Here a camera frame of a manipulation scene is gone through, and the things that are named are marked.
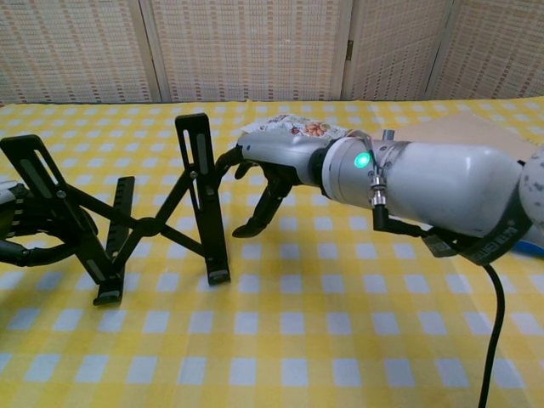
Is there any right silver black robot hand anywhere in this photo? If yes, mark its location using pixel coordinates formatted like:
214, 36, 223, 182
214, 131, 332, 238

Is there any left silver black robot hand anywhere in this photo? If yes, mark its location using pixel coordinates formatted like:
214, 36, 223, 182
0, 180, 99, 268

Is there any black folding stand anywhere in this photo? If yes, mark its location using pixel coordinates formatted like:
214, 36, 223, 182
0, 112, 233, 306

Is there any white nut snack bag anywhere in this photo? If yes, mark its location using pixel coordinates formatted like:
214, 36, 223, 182
237, 113, 354, 139

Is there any beige woven folding screen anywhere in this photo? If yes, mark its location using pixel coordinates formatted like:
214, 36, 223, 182
0, 0, 544, 107

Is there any tan paper folder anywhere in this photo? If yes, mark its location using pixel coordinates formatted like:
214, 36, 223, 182
393, 110, 543, 148

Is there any yellow white checked tablecloth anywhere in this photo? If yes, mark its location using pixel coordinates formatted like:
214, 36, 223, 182
0, 96, 544, 408

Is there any blue snack wrapper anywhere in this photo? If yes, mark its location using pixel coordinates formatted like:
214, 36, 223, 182
507, 237, 544, 260

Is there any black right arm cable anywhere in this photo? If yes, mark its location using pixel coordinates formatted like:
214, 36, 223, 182
372, 203, 507, 408

